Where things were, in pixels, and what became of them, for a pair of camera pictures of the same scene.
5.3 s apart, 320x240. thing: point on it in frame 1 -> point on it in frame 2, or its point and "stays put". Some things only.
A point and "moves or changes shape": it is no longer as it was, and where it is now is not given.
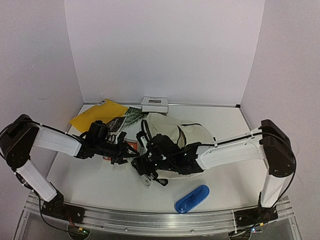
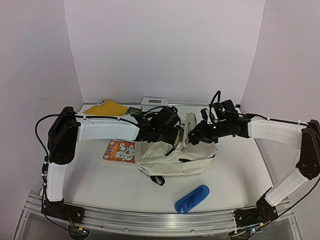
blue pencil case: x=191 y=199 stays put
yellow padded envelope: x=105 y=110 stays put
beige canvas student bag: x=182 y=133 moves or changes shape
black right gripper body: x=144 y=165 -> x=196 y=132
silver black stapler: x=146 y=179 -> x=190 y=123
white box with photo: x=154 y=104 stays put
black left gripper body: x=107 y=150 -> x=164 y=137
